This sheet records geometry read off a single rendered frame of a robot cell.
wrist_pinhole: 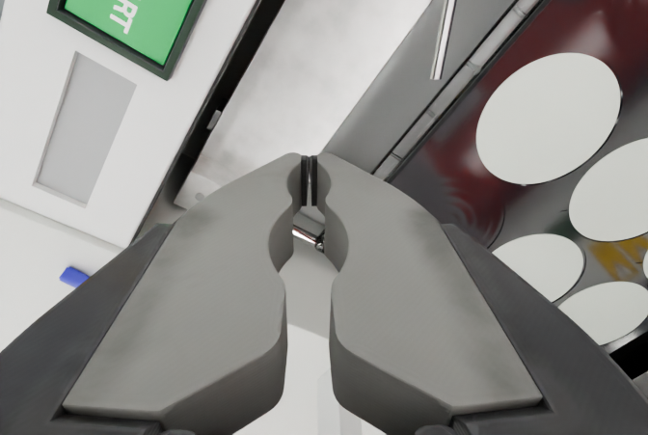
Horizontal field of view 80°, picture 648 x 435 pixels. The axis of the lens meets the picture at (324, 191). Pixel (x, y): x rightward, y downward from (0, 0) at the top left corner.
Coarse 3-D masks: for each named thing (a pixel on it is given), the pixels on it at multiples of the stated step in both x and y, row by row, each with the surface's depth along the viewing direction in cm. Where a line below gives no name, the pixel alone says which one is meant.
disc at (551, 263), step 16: (512, 240) 34; (528, 240) 34; (544, 240) 34; (560, 240) 34; (496, 256) 35; (512, 256) 35; (528, 256) 35; (544, 256) 35; (560, 256) 35; (576, 256) 35; (528, 272) 36; (544, 272) 36; (560, 272) 36; (576, 272) 36; (544, 288) 37; (560, 288) 37
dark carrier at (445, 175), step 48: (576, 0) 24; (624, 0) 24; (528, 48) 25; (576, 48) 25; (624, 48) 25; (480, 96) 27; (624, 96) 27; (432, 144) 28; (624, 144) 29; (432, 192) 31; (480, 192) 31; (528, 192) 31; (480, 240) 34; (576, 240) 34; (624, 240) 34; (576, 288) 37; (624, 336) 41
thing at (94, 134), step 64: (0, 64) 19; (64, 64) 19; (128, 64) 19; (192, 64) 19; (0, 128) 21; (64, 128) 21; (128, 128) 21; (0, 192) 23; (64, 192) 23; (128, 192) 23
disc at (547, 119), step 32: (544, 64) 26; (576, 64) 26; (512, 96) 27; (544, 96) 27; (576, 96) 27; (608, 96) 27; (480, 128) 28; (512, 128) 28; (544, 128) 28; (576, 128) 28; (608, 128) 28; (512, 160) 29; (544, 160) 29; (576, 160) 30
